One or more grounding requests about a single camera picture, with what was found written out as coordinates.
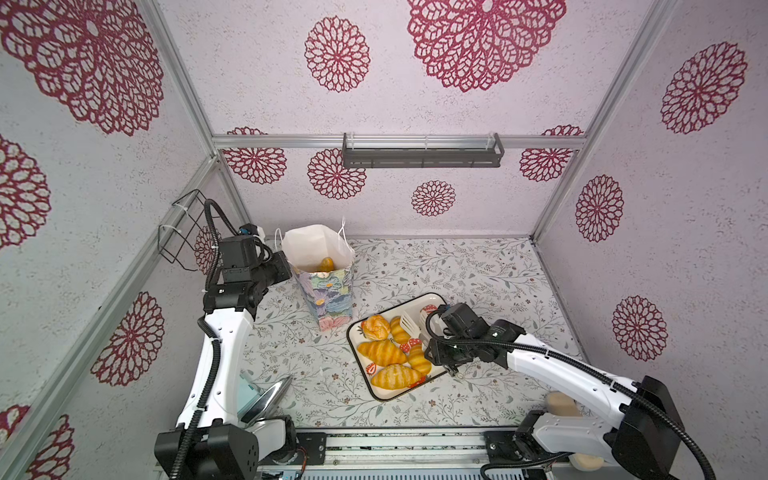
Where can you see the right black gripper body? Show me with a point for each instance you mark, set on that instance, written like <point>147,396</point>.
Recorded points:
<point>450,350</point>

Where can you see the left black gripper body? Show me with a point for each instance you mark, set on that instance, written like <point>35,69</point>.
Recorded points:
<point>271,272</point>

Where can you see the striped oval bread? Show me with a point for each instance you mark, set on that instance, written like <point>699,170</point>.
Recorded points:
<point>418,362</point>

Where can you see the steel tongs with cream tips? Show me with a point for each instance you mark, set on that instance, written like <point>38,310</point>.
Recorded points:
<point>414,328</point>

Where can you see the floral paper bag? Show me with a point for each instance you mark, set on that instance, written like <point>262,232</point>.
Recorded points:
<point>328,295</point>

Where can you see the striped long roll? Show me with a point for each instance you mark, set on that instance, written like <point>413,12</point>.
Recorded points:
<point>327,264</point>

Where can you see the small oval bread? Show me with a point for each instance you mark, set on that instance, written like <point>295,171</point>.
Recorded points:
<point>399,334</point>

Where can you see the croissant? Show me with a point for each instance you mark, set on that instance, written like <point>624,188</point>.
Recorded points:
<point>383,353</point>
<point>395,377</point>

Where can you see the round bun bread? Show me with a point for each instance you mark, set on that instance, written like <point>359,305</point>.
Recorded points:
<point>376,328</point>

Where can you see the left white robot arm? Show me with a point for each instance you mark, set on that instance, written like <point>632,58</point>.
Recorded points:
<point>222,360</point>

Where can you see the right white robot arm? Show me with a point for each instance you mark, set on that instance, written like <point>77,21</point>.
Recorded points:
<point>644,426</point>

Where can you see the strawberry pattern tray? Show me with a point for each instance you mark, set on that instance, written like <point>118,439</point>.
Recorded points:
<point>417,308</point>

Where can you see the teal sponge block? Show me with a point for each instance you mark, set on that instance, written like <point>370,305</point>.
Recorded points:
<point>248,394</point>

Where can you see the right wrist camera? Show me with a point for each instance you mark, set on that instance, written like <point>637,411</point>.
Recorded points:
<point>460,321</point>

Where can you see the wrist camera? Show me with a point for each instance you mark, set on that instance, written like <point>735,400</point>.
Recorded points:
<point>252,230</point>
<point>460,321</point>

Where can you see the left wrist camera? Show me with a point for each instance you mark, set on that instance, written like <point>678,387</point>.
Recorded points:
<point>252,230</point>

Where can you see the black wire rack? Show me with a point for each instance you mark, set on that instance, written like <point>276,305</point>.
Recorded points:
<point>188,242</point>

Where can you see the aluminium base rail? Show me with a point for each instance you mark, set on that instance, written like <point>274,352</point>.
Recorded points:
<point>397,450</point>

